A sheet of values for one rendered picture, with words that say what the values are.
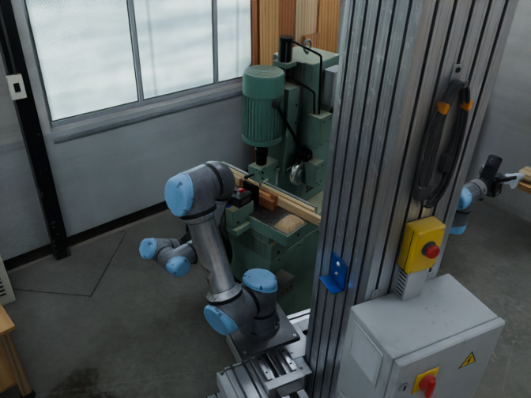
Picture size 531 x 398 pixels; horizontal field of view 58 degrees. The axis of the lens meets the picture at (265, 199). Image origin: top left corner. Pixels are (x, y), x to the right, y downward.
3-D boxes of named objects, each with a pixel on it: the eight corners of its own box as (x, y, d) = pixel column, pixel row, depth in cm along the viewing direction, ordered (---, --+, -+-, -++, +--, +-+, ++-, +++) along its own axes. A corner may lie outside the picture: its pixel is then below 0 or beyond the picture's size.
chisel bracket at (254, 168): (247, 181, 226) (247, 165, 221) (267, 170, 235) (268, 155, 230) (259, 186, 222) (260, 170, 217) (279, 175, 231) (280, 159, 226)
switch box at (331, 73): (319, 103, 220) (323, 69, 211) (332, 98, 227) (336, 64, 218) (331, 107, 217) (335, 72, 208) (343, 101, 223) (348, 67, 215)
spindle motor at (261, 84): (234, 139, 215) (233, 70, 198) (260, 127, 226) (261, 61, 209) (263, 152, 205) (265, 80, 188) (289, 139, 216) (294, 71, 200)
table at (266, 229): (178, 203, 234) (177, 192, 231) (223, 180, 254) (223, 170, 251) (273, 258, 201) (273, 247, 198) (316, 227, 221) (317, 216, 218)
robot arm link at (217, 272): (264, 319, 158) (216, 162, 143) (231, 344, 149) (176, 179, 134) (240, 312, 167) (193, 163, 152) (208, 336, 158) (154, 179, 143)
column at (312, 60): (265, 189, 255) (271, 53, 216) (292, 174, 269) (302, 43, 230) (299, 206, 243) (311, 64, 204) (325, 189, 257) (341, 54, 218)
